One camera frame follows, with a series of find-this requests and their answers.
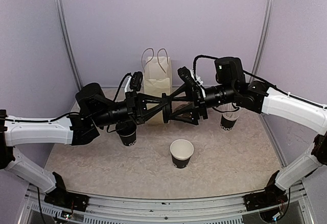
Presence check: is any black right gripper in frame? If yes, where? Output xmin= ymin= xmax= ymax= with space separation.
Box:
xmin=168 ymin=81 xmax=237 ymax=125

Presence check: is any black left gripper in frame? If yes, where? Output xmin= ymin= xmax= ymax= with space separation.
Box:
xmin=92 ymin=90 xmax=168 ymax=127

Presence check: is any cream paper takeout bag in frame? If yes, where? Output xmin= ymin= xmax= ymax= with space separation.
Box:
xmin=140 ymin=47 xmax=172 ymax=125

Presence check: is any black paper coffee cup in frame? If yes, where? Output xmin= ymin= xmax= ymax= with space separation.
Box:
xmin=119 ymin=131 xmax=136 ymax=146

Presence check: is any black plastic cup lid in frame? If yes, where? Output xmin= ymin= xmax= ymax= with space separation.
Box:
xmin=115 ymin=122 xmax=136 ymax=136

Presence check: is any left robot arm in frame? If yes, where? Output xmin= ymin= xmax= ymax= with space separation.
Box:
xmin=1 ymin=83 xmax=169 ymax=206

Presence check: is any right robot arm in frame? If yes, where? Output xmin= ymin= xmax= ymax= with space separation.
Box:
xmin=163 ymin=57 xmax=326 ymax=206

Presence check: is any white wrapped straws bundle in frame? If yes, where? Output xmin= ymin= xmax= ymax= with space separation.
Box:
xmin=220 ymin=103 xmax=241 ymax=120

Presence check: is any black cup holding straws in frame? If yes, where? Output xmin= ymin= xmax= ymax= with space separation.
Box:
xmin=220 ymin=114 xmax=239 ymax=131

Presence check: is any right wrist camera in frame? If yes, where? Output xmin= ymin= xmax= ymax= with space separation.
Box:
xmin=177 ymin=66 xmax=205 ymax=91

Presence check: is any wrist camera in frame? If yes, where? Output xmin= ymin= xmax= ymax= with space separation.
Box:
xmin=124 ymin=71 xmax=143 ymax=92
xmin=177 ymin=66 xmax=205 ymax=91

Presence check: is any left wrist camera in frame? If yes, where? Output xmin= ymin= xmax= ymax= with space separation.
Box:
xmin=124 ymin=71 xmax=143 ymax=92

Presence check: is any right aluminium frame post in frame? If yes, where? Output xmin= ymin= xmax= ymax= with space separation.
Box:
xmin=252 ymin=0 xmax=274 ymax=75

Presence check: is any aluminium frame post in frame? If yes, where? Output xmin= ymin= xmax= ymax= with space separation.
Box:
xmin=55 ymin=0 xmax=83 ymax=91
xmin=252 ymin=0 xmax=274 ymax=75

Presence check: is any left aluminium frame post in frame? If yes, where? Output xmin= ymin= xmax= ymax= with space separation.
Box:
xmin=55 ymin=0 xmax=83 ymax=91

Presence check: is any aluminium front frame rail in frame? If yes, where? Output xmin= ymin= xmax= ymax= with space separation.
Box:
xmin=15 ymin=182 xmax=322 ymax=223

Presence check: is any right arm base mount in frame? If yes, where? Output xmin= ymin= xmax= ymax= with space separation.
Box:
xmin=243 ymin=191 xmax=288 ymax=211

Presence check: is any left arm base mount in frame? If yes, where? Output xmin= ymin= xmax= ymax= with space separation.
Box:
xmin=44 ymin=191 xmax=89 ymax=212

